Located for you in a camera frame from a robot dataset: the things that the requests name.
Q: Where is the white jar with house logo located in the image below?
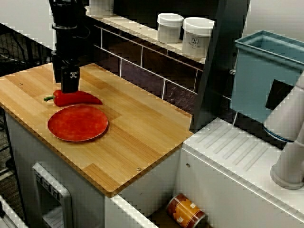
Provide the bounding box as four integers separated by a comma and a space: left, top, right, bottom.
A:
181, 17, 215, 58

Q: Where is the blue-grey plastic bin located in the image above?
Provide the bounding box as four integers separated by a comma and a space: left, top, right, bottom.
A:
230, 29, 304, 124

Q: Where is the white toy faucet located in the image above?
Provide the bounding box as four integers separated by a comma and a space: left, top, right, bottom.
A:
263, 70, 304, 190

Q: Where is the light wooden shelf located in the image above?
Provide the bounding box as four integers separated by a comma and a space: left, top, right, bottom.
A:
84, 6, 207, 65

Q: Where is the white lidded jar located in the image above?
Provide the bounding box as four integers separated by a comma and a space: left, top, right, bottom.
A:
157, 12, 185, 44
89, 0, 114, 15

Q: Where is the black wire mesh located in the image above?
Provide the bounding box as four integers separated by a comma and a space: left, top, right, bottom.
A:
0, 22, 57, 76

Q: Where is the aluminium frame rail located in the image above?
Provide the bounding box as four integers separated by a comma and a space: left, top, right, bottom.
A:
0, 194, 29, 228

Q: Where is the red round plate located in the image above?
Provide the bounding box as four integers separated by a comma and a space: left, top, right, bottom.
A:
47, 105, 109, 143

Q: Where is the red toy chili pepper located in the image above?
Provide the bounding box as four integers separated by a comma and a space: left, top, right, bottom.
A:
43, 89, 103, 107

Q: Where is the dark tile backsplash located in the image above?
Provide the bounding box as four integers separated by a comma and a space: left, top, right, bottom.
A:
94, 25, 238, 126

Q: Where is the orange soup can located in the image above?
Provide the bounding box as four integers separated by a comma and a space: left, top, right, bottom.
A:
166, 192, 206, 225

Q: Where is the white toy kitchen cabinet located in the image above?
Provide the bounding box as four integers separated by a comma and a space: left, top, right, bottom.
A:
4, 108, 304, 228

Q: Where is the tall black side panel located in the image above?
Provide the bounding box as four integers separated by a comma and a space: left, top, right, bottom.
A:
189, 0, 251, 133

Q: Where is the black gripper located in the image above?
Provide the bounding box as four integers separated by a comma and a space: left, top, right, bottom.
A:
51, 28, 81, 94

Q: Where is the black square label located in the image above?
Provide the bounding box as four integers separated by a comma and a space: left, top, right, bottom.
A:
265, 79, 295, 111

